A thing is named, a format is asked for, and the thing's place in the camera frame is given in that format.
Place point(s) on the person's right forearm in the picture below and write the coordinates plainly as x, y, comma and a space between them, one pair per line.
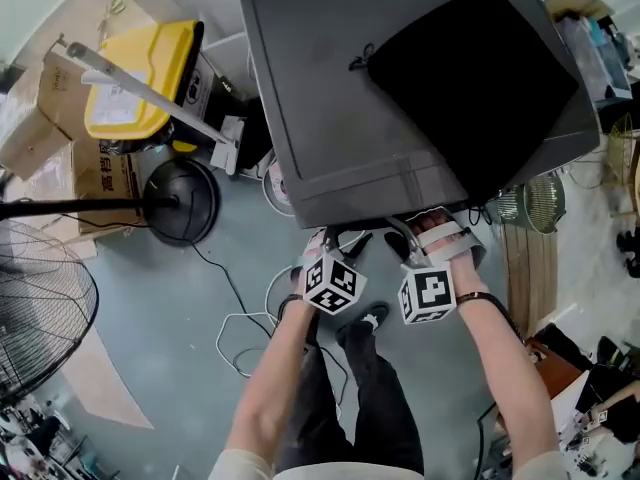
500, 368

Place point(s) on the person's black trousers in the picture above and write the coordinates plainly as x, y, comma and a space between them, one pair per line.
380, 408

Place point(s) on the person's beige shirt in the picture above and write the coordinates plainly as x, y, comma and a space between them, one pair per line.
240, 468

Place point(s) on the white metal pole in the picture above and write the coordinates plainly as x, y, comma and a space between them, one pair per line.
227, 153

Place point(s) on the dark grey washing machine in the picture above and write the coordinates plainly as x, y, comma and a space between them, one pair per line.
320, 93

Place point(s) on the person's left forearm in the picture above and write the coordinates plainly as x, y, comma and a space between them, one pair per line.
270, 383

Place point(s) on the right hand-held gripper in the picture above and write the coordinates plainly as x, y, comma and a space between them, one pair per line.
427, 293

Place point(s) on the perforated metal bin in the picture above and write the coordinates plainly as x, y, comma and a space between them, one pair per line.
545, 203

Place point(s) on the black folded cloth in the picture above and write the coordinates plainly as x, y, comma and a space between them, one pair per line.
475, 93

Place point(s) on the person's right hand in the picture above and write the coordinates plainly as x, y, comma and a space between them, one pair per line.
430, 222

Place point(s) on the plain cardboard box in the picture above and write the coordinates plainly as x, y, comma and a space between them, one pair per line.
40, 118

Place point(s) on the orange table with white top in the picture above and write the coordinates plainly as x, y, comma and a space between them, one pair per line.
560, 368

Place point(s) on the pink white bag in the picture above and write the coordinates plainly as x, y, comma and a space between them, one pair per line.
277, 188

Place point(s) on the clear plastic storage box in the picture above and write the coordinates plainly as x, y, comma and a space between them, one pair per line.
595, 53

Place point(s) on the person's black white shoe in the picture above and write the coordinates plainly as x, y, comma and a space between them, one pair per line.
377, 310

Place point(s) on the wooden slat pallet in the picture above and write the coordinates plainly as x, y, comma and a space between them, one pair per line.
530, 278

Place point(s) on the large black floor fan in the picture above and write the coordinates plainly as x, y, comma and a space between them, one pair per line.
182, 203

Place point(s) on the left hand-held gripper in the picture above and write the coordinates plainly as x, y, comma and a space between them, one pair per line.
332, 283

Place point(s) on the long flat cardboard sheet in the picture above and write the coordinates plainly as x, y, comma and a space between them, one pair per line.
100, 388

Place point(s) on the person's left hand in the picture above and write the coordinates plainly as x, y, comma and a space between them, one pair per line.
311, 253

